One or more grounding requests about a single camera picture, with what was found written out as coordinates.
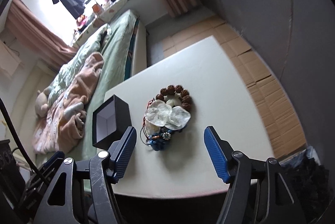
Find black square jewelry box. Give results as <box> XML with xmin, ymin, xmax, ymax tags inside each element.
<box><xmin>92</xmin><ymin>95</ymin><xmax>132</xmax><ymax>150</ymax></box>

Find blue beaded flower jewelry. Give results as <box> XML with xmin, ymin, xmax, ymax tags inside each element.
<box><xmin>140</xmin><ymin>126</ymin><xmax>175</xmax><ymax>151</ymax></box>

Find white shell flower ornament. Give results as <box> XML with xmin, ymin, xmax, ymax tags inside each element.
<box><xmin>144</xmin><ymin>100</ymin><xmax>191</xmax><ymax>135</ymax></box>

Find brown wooden bead bracelet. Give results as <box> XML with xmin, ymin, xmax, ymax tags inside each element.
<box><xmin>155</xmin><ymin>84</ymin><xmax>193</xmax><ymax>112</ymax></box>

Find pink fleece blanket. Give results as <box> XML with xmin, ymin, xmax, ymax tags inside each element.
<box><xmin>32</xmin><ymin>52</ymin><xmax>104</xmax><ymax>154</ymax></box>

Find cardboard floor sheets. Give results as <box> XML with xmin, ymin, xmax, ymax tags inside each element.
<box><xmin>162</xmin><ymin>15</ymin><xmax>307</xmax><ymax>159</ymax></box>

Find beige plush toy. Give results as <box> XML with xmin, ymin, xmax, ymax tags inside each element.
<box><xmin>35</xmin><ymin>86</ymin><xmax>52</xmax><ymax>118</ymax></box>

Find green sheet bed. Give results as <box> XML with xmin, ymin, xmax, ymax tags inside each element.
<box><xmin>35</xmin><ymin>10</ymin><xmax>140</xmax><ymax>165</ymax></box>

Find light green floral quilt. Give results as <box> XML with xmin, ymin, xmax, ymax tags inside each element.
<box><xmin>48</xmin><ymin>24</ymin><xmax>108</xmax><ymax>107</ymax></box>

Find floral window sill cushion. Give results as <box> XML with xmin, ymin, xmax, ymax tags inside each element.
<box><xmin>72</xmin><ymin>0</ymin><xmax>132</xmax><ymax>49</ymax></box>

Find pink curtain left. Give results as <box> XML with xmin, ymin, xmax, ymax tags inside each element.
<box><xmin>5</xmin><ymin>0</ymin><xmax>77</xmax><ymax>69</ymax></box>

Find black cable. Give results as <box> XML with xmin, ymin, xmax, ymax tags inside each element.
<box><xmin>0</xmin><ymin>97</ymin><xmax>48</xmax><ymax>185</ymax></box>

